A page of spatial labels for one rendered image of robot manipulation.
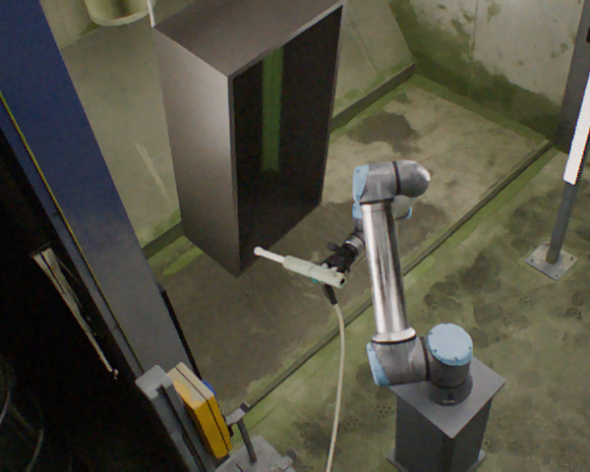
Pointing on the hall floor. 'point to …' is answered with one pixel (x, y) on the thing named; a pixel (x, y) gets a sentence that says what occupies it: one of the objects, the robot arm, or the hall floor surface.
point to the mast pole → (568, 201)
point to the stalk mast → (174, 420)
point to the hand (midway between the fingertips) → (320, 278)
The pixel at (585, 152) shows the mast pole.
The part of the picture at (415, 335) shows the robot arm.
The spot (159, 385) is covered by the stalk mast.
